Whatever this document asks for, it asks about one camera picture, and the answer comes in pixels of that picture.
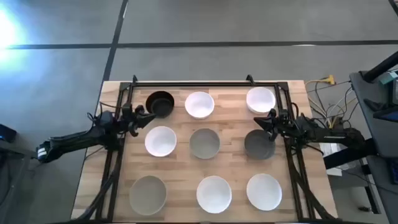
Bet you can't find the dark blue device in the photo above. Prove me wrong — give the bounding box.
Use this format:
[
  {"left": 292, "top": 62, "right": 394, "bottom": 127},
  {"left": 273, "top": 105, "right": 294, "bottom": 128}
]
[{"left": 0, "top": 123, "right": 18, "bottom": 144}]

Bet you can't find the black bowl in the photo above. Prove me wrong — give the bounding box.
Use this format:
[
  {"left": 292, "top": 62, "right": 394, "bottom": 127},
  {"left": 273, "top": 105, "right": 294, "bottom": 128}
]
[{"left": 145, "top": 90, "right": 175, "bottom": 119}]

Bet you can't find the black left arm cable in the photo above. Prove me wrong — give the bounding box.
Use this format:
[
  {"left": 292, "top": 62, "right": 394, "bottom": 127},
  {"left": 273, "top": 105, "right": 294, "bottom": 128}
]
[{"left": 86, "top": 101, "right": 124, "bottom": 125}]

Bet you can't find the beige bowl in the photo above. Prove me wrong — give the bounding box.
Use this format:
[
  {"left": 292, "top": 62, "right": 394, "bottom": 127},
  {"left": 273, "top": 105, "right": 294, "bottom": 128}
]
[{"left": 129, "top": 175, "right": 168, "bottom": 217}]

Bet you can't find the teal box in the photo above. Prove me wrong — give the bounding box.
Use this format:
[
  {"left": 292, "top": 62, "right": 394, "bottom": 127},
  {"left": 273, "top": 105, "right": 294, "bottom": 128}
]
[{"left": 379, "top": 70, "right": 398, "bottom": 85}]

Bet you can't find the white box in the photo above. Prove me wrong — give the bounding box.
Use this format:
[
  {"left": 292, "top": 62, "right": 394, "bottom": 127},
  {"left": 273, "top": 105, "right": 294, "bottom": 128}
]
[{"left": 319, "top": 142, "right": 343, "bottom": 177}]

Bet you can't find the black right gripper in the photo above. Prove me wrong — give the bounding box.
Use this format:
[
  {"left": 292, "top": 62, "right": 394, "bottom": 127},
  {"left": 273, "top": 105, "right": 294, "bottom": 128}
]
[{"left": 253, "top": 108, "right": 292, "bottom": 134}]

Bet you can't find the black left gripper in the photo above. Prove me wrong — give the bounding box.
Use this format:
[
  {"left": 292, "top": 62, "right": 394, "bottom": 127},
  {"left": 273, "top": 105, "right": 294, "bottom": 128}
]
[{"left": 121, "top": 101, "right": 157, "bottom": 129}]

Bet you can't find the grey equipment cart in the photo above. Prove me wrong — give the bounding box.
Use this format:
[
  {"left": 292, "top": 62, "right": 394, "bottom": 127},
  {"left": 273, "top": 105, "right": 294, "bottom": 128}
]
[{"left": 349, "top": 70, "right": 398, "bottom": 224}]

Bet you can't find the dark grey bowl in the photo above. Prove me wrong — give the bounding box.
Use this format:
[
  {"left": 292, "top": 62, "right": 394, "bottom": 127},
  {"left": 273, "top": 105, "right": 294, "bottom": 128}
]
[{"left": 244, "top": 129, "right": 276, "bottom": 161}]

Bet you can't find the white bowl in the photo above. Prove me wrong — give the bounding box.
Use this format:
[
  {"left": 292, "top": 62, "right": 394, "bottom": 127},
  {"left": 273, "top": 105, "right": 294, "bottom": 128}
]
[
  {"left": 144, "top": 125, "right": 178, "bottom": 157},
  {"left": 246, "top": 86, "right": 277, "bottom": 115},
  {"left": 184, "top": 91, "right": 215, "bottom": 120},
  {"left": 196, "top": 175, "right": 233, "bottom": 215},
  {"left": 246, "top": 173, "right": 283, "bottom": 212}
]

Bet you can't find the black aluminium table frame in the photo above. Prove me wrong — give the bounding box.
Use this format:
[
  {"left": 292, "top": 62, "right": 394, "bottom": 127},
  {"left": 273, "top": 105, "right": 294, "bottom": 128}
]
[{"left": 93, "top": 74, "right": 336, "bottom": 223}]

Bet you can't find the yellow cable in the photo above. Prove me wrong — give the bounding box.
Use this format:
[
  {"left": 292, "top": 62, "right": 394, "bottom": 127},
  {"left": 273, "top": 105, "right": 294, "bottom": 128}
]
[{"left": 304, "top": 79, "right": 327, "bottom": 94}]

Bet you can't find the black pole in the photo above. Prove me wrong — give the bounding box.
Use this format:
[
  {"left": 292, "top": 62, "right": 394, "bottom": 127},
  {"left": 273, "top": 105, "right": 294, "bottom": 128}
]
[{"left": 363, "top": 51, "right": 398, "bottom": 83}]

